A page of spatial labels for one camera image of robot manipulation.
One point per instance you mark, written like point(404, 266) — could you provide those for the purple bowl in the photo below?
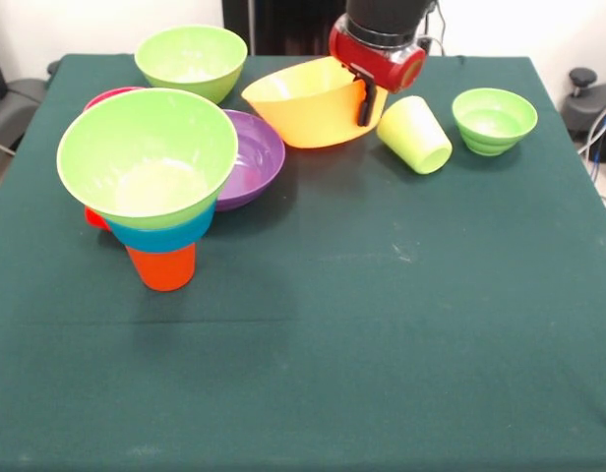
point(259, 162)

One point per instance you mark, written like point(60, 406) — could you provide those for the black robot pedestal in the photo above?
point(293, 24)

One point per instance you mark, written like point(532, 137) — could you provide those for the dark green tablecloth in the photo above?
point(303, 369)

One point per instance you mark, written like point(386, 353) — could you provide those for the large light green bowl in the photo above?
point(155, 196)
point(190, 54)

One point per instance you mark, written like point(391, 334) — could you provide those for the black power plug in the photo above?
point(425, 45)

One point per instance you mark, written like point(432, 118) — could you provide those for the pink bowl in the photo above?
point(99, 97)

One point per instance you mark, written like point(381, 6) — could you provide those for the black knobbed stand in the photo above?
point(583, 78)

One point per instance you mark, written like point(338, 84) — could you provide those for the small green bowl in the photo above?
point(500, 118)

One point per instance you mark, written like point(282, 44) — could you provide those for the grey chair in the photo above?
point(10, 113)

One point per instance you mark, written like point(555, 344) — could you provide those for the small black armrest pad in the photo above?
point(53, 67)

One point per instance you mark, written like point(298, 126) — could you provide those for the orange cup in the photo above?
point(165, 273)

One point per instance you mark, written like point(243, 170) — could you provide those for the blue bowl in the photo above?
point(160, 238)

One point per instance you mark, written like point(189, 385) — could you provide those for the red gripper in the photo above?
point(377, 64)

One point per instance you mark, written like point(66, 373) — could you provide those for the large yellow bowl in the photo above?
point(308, 123)

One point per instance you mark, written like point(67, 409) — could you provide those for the yellow-green cup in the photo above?
point(413, 133)

